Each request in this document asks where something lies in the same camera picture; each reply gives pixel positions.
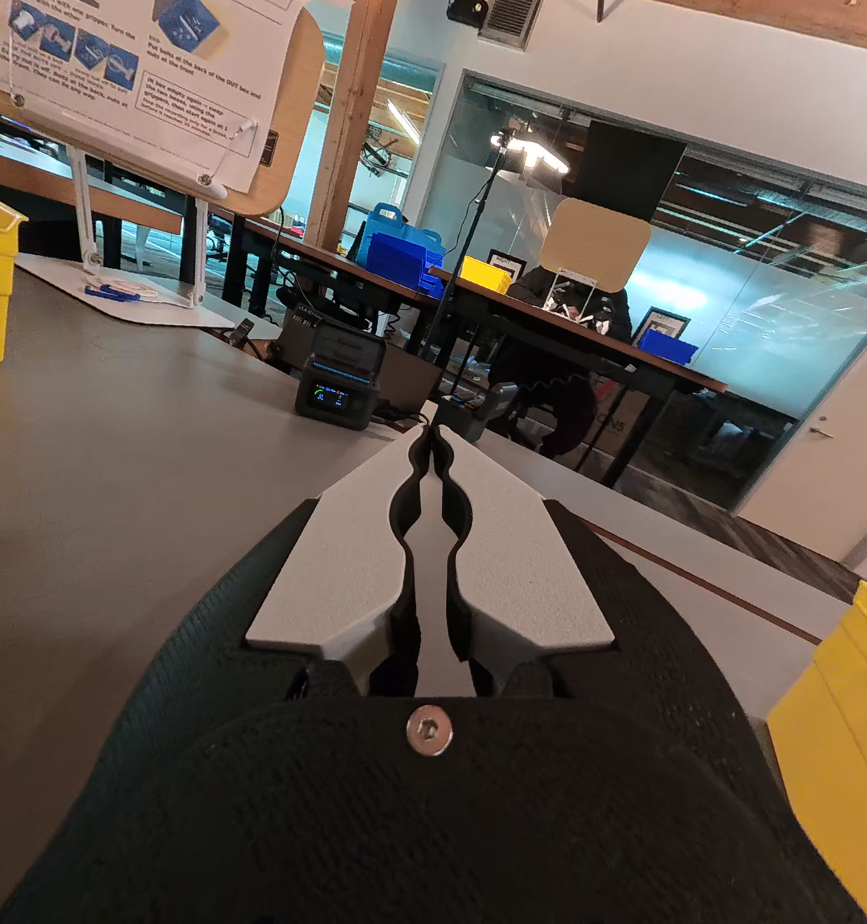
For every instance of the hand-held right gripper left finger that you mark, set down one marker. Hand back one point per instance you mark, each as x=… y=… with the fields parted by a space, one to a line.
x=339 y=563

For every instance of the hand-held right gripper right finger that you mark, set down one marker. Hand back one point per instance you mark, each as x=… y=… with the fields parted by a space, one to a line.
x=527 y=570

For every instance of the small black battery charger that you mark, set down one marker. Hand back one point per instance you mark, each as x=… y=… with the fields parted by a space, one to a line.
x=458 y=419

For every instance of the cardboard box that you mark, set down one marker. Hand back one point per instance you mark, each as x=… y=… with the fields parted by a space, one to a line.
x=617 y=429

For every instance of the dark grey handheld device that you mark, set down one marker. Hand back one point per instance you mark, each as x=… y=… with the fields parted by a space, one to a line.
x=500 y=404

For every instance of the dark battery charging case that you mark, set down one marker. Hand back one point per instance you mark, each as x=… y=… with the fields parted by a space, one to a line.
x=332 y=393

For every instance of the wooden top desk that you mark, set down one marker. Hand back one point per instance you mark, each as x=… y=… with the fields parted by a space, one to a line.
x=585 y=328
x=310 y=256

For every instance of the small black clip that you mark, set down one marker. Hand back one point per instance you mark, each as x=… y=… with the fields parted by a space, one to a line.
x=240 y=332

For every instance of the blue plastic bin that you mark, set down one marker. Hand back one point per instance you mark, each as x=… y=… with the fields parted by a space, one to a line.
x=668 y=346

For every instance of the black framed tag sign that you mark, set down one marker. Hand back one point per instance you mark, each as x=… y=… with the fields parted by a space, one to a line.
x=505 y=265
x=657 y=317

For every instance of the stacked blue plastic bins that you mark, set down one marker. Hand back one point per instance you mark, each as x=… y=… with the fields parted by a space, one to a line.
x=401 y=267

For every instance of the white door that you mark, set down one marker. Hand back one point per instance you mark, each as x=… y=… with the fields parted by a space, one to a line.
x=830 y=469

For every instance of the beige rounded board stand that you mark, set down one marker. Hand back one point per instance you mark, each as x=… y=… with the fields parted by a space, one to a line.
x=596 y=242

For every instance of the black light stand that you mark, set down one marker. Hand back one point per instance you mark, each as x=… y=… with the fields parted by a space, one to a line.
x=469 y=238

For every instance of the black flat panel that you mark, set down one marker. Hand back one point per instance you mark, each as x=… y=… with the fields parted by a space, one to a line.
x=625 y=170

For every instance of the wooden board document stand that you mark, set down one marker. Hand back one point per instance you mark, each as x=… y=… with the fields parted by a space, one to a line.
x=292 y=144

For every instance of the light wooden beam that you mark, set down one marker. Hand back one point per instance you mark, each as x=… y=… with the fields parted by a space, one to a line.
x=350 y=123

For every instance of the printed instruction sheet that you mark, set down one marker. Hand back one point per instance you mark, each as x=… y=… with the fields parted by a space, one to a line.
x=151 y=86

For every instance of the black ceiling device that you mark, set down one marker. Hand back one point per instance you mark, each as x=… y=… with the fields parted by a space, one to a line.
x=468 y=11

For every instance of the grey wall air vent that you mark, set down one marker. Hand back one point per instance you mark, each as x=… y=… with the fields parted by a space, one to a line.
x=509 y=21

